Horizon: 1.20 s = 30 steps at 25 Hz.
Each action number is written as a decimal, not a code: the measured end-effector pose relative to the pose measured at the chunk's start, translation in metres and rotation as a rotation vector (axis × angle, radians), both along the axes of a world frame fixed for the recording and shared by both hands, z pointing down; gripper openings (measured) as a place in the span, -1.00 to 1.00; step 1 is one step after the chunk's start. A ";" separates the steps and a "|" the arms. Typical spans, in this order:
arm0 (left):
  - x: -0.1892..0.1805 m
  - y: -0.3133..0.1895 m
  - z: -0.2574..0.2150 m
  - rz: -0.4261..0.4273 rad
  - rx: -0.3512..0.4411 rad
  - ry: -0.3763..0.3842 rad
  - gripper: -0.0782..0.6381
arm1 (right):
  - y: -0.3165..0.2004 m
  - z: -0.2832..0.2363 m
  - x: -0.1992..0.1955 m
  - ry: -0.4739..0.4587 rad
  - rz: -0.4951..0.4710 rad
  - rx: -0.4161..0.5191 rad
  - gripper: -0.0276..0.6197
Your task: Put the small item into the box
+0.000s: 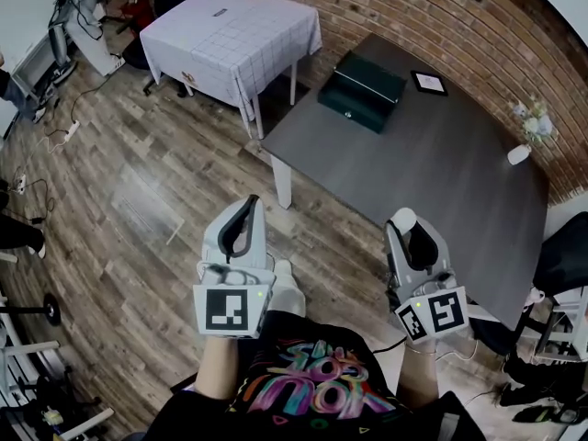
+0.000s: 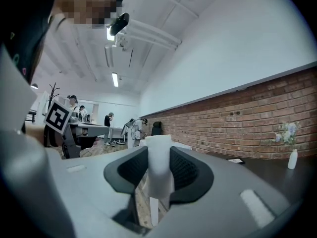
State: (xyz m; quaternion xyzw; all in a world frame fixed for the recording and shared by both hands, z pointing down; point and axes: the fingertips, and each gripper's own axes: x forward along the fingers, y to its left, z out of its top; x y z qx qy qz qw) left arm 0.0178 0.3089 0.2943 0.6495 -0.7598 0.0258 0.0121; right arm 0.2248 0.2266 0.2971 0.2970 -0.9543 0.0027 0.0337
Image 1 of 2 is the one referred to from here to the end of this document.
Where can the white power strip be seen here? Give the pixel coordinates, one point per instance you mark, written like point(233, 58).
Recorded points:
point(19, 184)
point(72, 130)

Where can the black printed t-shirt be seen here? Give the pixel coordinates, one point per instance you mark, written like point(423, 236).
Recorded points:
point(312, 384)

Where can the white leaning board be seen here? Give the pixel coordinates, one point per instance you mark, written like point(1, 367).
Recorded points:
point(94, 30)

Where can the dark green box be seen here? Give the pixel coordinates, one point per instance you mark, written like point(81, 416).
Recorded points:
point(363, 92)

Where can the person's right forearm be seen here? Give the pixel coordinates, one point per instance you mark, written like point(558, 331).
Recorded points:
point(418, 375)

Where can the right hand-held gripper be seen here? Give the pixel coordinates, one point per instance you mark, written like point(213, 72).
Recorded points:
point(436, 310)

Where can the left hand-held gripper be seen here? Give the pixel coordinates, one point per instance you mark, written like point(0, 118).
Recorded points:
point(232, 308)

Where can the white metal frame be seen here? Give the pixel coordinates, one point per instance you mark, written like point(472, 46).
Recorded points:
point(23, 352)

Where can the black picture frame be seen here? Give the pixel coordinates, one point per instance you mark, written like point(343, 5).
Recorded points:
point(428, 82)

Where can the pale flower bunch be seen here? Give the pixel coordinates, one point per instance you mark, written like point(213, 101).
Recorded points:
point(535, 122)

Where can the person's left forearm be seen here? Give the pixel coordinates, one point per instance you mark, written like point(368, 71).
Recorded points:
point(216, 365)

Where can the black round stand base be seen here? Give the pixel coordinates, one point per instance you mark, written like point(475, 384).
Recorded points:
point(51, 309)

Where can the white metal stool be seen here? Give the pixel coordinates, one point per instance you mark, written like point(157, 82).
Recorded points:
point(567, 320)

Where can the white vase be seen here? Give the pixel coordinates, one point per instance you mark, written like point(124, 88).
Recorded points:
point(519, 154)

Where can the person's white-clad leg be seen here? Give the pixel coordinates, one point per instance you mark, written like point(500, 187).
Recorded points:
point(287, 292)

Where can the black bag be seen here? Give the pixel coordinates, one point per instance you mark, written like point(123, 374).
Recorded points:
point(542, 384)

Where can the white checked tablecloth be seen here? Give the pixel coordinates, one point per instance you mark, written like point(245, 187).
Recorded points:
point(234, 39)

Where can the thick white table leg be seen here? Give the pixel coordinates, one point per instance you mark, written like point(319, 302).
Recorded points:
point(281, 182)

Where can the small white item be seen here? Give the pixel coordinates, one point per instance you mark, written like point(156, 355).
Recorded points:
point(404, 218)

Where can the red object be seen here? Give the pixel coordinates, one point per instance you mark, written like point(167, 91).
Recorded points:
point(138, 12)

